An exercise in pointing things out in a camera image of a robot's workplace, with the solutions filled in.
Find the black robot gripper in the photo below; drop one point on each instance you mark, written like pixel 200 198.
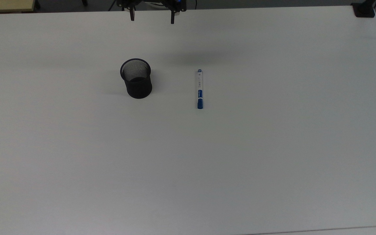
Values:
pixel 176 4

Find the blue and white marker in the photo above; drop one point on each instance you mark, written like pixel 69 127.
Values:
pixel 200 88

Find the black mesh pen cup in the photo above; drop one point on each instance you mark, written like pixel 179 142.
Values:
pixel 138 85

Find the yellowish wooden desk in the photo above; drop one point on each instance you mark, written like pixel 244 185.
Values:
pixel 5 5

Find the black clamp camera mount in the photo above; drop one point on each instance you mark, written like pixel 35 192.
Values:
pixel 364 9

